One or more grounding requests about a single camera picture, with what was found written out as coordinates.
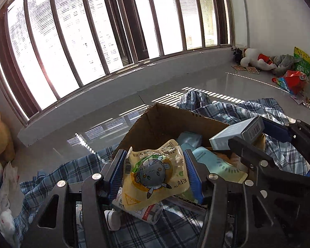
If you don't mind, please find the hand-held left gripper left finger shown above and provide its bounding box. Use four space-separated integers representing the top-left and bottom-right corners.
21 149 128 248

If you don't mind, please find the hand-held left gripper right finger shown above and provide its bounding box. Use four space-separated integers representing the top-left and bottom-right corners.
184 149 283 248

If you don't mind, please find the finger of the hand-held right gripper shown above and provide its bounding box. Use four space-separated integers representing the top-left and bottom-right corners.
261 118 310 161
228 136 310 190

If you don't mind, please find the grey and white carton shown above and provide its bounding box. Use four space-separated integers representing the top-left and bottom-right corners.
209 115 264 151

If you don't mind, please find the yellow cartoon print pouch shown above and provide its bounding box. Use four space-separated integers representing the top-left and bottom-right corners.
122 139 189 212

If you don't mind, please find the brown cardboard box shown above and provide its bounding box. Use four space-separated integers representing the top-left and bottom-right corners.
111 103 266 212

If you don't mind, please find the large teal pouch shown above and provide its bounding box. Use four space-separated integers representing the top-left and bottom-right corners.
191 147 248 184

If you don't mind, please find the small teal pouch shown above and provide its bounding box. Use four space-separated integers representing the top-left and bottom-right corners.
176 132 203 148

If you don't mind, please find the blue plaid blanket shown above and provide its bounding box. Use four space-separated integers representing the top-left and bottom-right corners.
14 98 310 248

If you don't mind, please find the small bottle with white cap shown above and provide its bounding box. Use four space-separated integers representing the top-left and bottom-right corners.
104 203 164 231

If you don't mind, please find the red snack bag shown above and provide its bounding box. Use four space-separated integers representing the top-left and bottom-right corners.
272 70 309 95

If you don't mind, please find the grey plush toy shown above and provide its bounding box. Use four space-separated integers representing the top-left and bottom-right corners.
270 54 302 76

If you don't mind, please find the green snack bag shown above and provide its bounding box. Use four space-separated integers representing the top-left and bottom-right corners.
293 46 310 77

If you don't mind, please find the white and red plush toy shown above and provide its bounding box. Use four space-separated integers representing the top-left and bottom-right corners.
240 48 277 71

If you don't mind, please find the blue plaid cloth bundle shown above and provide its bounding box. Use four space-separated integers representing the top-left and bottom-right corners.
176 90 212 109

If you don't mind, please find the small dark plant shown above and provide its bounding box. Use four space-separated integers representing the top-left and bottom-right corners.
231 47 244 62

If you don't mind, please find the white plastic bag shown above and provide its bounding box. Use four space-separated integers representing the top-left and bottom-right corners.
0 161 20 212

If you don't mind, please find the yellow plush toy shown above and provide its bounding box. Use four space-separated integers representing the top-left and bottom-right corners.
0 110 15 162

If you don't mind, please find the white rabbit plush toy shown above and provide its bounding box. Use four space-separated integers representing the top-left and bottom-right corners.
0 209 16 241

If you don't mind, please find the barred window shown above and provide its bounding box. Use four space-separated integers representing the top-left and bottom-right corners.
0 0 235 127

